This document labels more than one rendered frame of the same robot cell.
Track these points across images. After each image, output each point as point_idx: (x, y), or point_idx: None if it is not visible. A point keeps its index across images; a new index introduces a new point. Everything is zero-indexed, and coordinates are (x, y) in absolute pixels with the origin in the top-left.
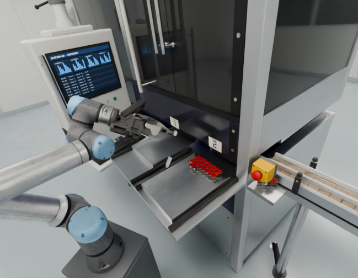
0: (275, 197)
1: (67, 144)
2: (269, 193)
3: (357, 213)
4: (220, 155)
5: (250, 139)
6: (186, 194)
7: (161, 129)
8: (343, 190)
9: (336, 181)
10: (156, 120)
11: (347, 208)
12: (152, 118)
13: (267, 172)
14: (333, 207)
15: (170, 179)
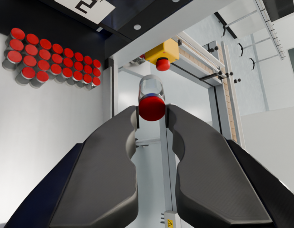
0: (148, 68)
1: None
2: (142, 66)
3: (192, 63)
4: (44, 1)
5: (196, 21)
6: (71, 144)
7: (136, 122)
8: (181, 40)
9: (184, 35)
10: (239, 149)
11: (189, 61)
12: (273, 177)
13: (178, 59)
14: (181, 62)
15: None
